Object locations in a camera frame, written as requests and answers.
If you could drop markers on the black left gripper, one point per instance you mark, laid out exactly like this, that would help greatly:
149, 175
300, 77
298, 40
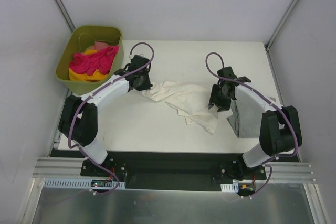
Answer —
143, 84

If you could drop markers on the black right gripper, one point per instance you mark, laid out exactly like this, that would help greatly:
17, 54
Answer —
219, 100

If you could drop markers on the white t shirt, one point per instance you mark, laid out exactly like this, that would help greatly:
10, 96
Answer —
189, 100

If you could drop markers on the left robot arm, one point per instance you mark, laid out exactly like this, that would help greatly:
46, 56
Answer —
79, 118

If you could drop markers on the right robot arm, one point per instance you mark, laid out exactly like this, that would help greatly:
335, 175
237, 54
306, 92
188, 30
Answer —
280, 133

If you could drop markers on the grey folded t shirt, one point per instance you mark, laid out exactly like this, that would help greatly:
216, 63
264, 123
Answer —
245, 120

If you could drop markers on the pink t shirt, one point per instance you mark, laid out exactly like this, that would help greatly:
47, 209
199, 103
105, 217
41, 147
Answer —
100, 60

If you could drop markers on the yellow t shirt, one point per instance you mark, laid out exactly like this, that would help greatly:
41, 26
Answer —
95, 77

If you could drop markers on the salmon t shirt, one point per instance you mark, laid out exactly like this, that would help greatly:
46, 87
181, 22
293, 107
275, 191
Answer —
99, 45

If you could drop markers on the olive green plastic bin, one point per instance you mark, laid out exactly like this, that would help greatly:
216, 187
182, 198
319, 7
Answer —
80, 41

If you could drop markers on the white right cable duct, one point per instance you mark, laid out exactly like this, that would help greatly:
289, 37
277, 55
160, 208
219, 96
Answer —
230, 188

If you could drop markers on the white cable duct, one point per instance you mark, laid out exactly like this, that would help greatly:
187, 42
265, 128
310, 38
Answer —
68, 183
230, 188

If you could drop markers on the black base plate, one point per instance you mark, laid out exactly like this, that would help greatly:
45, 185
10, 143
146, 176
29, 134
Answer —
177, 171

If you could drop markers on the aluminium front rail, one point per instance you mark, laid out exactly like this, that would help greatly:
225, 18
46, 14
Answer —
282, 172

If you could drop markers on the white left cable duct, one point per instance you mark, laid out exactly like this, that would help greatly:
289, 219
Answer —
68, 183

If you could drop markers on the left aluminium corner post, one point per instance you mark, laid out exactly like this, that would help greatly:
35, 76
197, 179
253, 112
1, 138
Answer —
59, 1

